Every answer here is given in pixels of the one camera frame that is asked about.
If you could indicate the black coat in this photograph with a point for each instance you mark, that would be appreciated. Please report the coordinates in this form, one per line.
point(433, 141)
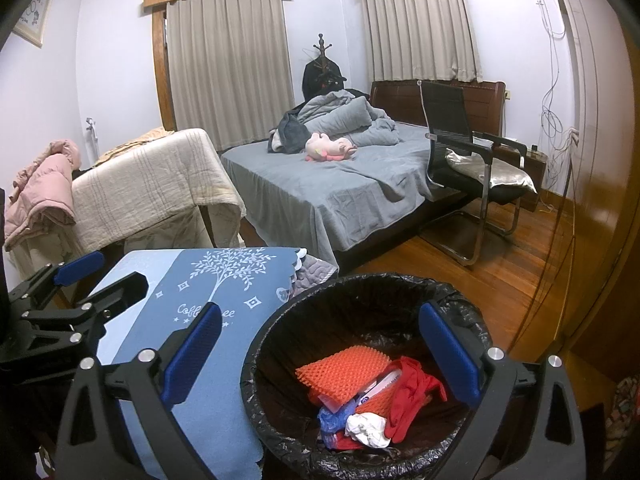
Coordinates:
point(315, 82)

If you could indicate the blue plastic bag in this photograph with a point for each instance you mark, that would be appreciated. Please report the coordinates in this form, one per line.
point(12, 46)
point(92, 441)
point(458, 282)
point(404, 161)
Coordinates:
point(332, 420)

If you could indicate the wooden wardrobe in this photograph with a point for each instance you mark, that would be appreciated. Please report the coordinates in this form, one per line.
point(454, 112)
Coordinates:
point(600, 160)

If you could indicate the white cardboard box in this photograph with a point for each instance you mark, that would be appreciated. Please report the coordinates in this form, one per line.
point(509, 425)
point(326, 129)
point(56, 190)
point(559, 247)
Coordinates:
point(382, 382)

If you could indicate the black office chair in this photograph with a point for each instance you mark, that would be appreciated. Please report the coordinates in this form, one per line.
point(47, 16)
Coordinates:
point(445, 107)

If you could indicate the framed wall picture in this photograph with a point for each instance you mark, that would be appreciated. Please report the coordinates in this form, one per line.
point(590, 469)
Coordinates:
point(35, 15)

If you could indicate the silver seat cushion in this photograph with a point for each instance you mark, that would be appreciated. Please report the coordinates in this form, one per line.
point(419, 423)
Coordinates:
point(505, 175)

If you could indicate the pink padded jacket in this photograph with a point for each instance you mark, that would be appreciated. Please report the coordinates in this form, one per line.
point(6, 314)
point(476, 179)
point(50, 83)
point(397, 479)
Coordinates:
point(45, 190)

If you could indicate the tan cloth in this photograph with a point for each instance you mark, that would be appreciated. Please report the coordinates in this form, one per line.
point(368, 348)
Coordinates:
point(150, 135)

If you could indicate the grey quilted cloth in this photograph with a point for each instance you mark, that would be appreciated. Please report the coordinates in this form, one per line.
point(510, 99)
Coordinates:
point(315, 272)

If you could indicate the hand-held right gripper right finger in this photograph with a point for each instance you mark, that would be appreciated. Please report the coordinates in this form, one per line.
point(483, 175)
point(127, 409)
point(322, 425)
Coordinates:
point(450, 355)

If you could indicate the wooden bed headboard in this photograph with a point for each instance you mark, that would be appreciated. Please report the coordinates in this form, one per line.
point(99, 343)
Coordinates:
point(400, 100)

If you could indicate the dark wooden nightstand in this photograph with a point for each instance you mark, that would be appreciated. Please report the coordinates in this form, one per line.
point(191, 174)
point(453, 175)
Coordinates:
point(535, 170)

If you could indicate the beige curtain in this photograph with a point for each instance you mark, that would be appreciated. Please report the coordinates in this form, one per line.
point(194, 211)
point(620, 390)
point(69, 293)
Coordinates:
point(420, 25)
point(230, 70)

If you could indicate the beige blanket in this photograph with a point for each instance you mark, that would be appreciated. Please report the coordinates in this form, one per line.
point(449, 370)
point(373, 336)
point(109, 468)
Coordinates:
point(150, 185)

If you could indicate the blue printed tablecloth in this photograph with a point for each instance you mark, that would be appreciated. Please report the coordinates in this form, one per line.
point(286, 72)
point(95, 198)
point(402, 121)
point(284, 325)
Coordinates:
point(220, 435)

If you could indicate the pink plastic wrapper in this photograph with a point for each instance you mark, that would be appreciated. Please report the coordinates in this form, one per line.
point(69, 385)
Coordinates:
point(330, 400)

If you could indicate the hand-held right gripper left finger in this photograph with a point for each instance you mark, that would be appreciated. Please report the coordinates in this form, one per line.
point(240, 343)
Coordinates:
point(192, 355)

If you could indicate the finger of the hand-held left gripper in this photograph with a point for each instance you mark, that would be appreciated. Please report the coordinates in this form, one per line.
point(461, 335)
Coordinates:
point(120, 292)
point(80, 264)

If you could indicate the grey duvet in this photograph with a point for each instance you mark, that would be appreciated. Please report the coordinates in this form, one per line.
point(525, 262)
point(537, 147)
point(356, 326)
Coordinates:
point(345, 115)

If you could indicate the beige covered armchair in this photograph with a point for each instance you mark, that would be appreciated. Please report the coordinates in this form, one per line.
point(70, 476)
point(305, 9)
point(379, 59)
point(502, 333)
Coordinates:
point(185, 232)

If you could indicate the bin with black liner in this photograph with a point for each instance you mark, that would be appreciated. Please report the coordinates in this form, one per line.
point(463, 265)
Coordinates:
point(310, 320)

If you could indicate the white tissue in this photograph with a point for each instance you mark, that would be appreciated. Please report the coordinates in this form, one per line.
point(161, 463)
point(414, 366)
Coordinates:
point(367, 427)

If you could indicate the red glove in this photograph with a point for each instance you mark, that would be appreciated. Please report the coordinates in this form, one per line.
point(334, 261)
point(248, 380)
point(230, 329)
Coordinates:
point(410, 400)

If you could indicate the colourful patterned cloth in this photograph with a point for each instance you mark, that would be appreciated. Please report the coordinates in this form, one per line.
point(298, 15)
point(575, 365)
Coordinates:
point(625, 410)

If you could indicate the bed with grey sheet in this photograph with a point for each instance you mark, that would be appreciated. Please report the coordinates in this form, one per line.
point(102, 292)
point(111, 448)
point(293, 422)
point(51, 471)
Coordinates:
point(325, 195)

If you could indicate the red plastic bag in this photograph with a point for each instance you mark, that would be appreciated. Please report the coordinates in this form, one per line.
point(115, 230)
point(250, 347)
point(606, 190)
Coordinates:
point(342, 441)

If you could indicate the dark grey garment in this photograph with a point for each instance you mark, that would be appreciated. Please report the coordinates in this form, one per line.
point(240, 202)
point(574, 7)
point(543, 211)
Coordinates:
point(292, 132)

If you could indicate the dark wooden coat rack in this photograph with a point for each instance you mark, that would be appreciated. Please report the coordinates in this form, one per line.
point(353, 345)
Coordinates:
point(320, 50)

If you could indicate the orange knitted scarf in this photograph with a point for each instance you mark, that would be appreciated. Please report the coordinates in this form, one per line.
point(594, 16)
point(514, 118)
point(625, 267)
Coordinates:
point(340, 367)

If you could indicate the pink plush toy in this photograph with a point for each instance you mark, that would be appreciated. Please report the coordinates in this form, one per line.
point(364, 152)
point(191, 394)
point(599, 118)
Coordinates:
point(325, 146)

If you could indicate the grey wall bracket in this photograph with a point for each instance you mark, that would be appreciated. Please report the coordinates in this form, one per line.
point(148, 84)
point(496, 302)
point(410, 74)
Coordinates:
point(91, 127)

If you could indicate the wooden window frame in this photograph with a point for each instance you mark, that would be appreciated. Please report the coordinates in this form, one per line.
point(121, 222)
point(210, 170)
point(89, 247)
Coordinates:
point(162, 70)

